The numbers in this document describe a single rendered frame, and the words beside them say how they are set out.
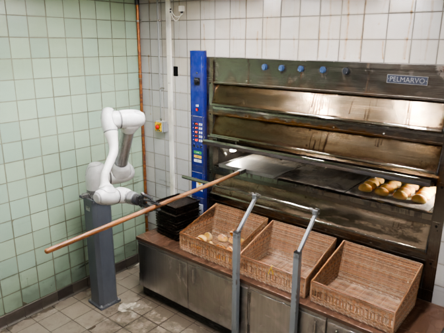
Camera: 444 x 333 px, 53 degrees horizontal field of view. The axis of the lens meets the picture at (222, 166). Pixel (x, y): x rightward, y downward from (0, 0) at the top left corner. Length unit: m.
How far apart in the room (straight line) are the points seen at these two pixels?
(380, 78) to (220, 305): 2.00
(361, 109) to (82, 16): 2.34
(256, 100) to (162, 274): 1.66
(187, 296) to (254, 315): 0.67
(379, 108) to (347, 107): 0.22
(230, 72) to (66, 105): 1.39
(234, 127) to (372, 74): 1.20
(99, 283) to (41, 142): 1.27
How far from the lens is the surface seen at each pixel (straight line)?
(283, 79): 3.35
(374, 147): 3.11
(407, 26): 2.99
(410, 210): 3.12
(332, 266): 3.26
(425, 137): 2.99
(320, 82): 3.21
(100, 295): 4.07
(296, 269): 2.90
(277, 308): 3.21
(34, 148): 3.80
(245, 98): 3.54
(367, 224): 3.26
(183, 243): 3.71
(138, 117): 3.31
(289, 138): 3.36
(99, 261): 3.91
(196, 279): 3.61
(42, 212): 3.96
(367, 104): 3.09
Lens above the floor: 2.22
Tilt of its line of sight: 16 degrees down
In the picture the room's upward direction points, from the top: straight up
